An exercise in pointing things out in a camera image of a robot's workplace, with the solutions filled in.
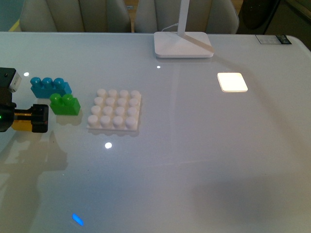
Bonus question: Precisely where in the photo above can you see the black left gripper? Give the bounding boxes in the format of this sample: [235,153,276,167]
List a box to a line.
[0,67,49,133]

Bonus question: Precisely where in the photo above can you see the yellow two-stud toy block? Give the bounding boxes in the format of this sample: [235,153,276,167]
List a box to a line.
[11,120,32,132]

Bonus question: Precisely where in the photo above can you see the white studded base plate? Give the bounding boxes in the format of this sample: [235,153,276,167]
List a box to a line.
[87,89,142,132]

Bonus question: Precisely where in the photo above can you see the blue three-stud toy block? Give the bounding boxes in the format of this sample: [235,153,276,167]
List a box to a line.
[30,77,72,99]

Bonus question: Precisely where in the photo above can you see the green two-stud toy block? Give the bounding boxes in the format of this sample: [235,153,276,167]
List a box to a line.
[50,93,81,116]

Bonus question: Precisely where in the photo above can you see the left beige upholstered chair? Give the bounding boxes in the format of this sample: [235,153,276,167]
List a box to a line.
[19,0,131,33]

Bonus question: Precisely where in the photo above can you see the beige upholstered chair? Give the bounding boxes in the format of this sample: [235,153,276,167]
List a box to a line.
[134,0,239,34]
[19,0,131,33]

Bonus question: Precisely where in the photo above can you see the right beige upholstered chair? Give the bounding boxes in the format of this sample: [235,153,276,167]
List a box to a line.
[134,0,239,34]

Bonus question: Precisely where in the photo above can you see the black white table label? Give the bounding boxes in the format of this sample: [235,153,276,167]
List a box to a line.
[256,35,292,45]

